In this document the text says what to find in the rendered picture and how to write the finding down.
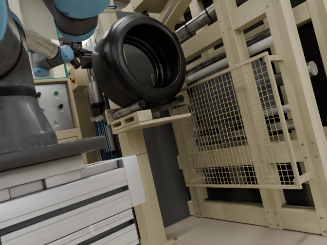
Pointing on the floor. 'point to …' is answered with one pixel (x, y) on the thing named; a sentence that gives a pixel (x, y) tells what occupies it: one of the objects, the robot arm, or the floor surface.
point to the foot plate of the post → (171, 240)
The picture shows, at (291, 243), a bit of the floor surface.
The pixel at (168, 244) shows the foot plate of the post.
